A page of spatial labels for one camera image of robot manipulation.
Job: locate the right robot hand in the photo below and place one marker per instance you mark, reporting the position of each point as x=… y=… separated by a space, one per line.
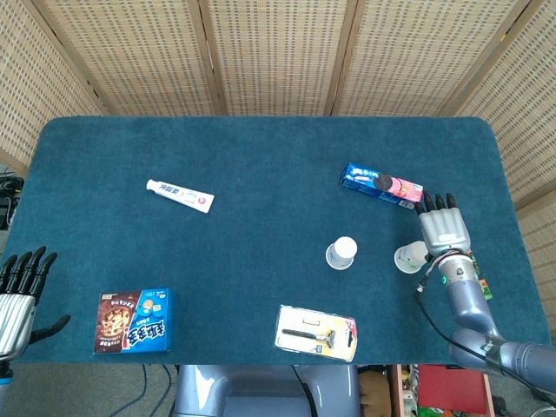
x=443 y=226

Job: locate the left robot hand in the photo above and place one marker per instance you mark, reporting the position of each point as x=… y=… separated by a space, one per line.
x=13 y=313

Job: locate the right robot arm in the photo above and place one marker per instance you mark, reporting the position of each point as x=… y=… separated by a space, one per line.
x=469 y=299

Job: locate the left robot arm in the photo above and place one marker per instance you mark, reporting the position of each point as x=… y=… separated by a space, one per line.
x=3 y=373

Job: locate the green Pringles can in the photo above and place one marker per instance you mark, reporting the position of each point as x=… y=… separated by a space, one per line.
x=485 y=289

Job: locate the blue pink Oreo box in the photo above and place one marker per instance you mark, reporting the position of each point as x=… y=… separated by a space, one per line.
x=378 y=184

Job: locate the blue chocolate cookie box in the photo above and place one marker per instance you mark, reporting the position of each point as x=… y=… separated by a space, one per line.
x=134 y=321

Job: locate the red box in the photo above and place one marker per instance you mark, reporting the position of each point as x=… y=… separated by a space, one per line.
x=447 y=386

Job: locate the razor blister pack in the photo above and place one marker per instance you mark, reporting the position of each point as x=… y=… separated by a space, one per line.
x=315 y=332

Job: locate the blue table cloth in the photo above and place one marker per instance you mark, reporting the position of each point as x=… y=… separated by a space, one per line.
x=260 y=243

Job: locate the white toothpaste tube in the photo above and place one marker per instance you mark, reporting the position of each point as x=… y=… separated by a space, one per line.
x=180 y=195

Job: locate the wicker folding screen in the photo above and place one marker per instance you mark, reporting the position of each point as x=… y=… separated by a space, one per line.
x=278 y=52

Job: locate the grey robot torso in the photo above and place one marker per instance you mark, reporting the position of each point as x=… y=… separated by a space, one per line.
x=260 y=391

